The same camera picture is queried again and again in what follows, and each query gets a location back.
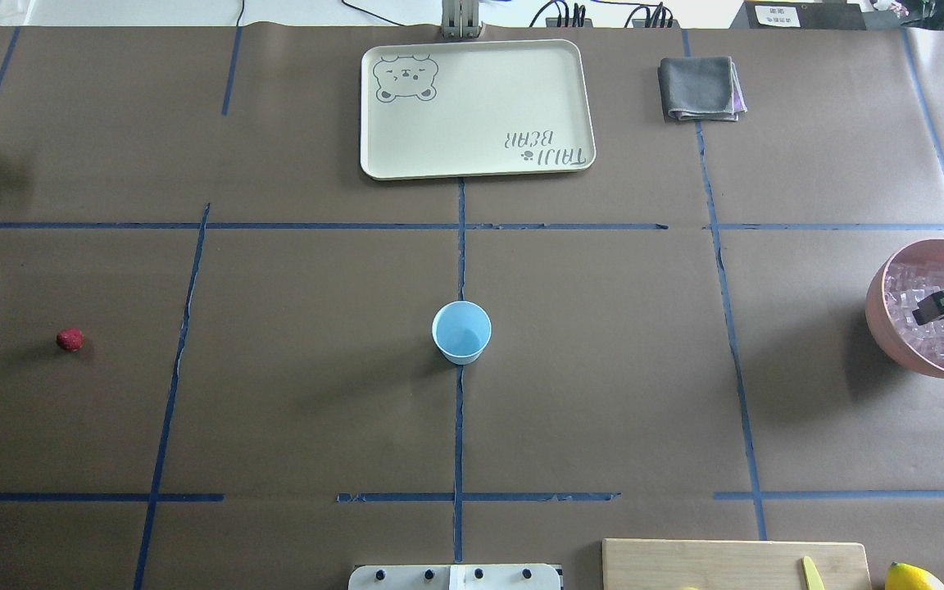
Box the clear ice cubes pile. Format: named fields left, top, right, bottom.
left=883, top=261, right=944, bottom=367

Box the light blue plastic cup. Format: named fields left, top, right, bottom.
left=430, top=300, right=493, bottom=365

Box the pink bowl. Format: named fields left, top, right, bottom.
left=865, top=238, right=944, bottom=379

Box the yellow lemon lower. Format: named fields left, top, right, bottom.
left=884, top=561, right=944, bottom=590

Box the yellow plastic knife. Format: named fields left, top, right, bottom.
left=801, top=556, right=827, bottom=590

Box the black box device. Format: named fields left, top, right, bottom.
left=729, top=1, right=868, bottom=31

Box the wooden cutting board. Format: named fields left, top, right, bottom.
left=601, top=538, right=873, bottom=589

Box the cream bear tray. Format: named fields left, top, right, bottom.
left=360, top=39, right=597, bottom=180

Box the red strawberry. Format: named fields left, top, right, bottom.
left=55, top=328, right=84, bottom=352

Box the aluminium frame post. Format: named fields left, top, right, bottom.
left=441, top=0, right=483, bottom=39

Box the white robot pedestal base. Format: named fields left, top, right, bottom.
left=347, top=563, right=565, bottom=589

